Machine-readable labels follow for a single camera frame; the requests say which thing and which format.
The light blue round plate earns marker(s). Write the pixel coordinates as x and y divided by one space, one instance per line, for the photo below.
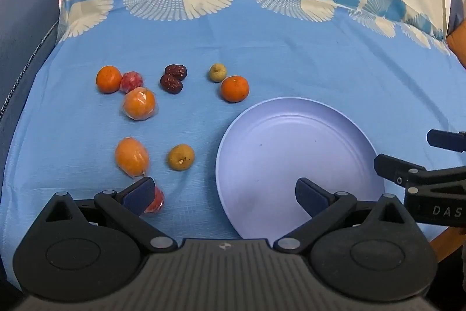
284 143

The small green fruit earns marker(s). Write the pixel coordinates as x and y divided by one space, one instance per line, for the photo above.
217 72

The blue zippered cushion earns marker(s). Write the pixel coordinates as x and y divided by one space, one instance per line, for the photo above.
25 26

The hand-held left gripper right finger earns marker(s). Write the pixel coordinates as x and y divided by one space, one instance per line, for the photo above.
309 196

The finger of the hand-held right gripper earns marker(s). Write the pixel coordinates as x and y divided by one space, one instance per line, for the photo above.
446 140
391 167

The plastic-wrapped red fruit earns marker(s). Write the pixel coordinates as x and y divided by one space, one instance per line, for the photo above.
158 202
131 81

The small yellow fruit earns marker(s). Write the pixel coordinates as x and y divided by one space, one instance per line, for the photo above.
181 157

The plastic-wrapped oblong orange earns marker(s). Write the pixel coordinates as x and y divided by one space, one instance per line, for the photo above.
132 156

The orange cushion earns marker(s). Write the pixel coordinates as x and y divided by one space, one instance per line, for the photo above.
457 43

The bare mandarin orange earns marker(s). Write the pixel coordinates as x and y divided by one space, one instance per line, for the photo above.
235 88
108 79

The dried red date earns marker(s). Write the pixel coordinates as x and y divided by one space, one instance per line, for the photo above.
176 70
170 84

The blue fan-print tablecloth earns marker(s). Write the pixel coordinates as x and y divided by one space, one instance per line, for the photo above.
291 41

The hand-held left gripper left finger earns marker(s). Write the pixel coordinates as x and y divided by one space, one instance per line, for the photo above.
140 196

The plastic-wrapped round orange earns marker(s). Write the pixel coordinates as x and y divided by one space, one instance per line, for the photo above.
139 103

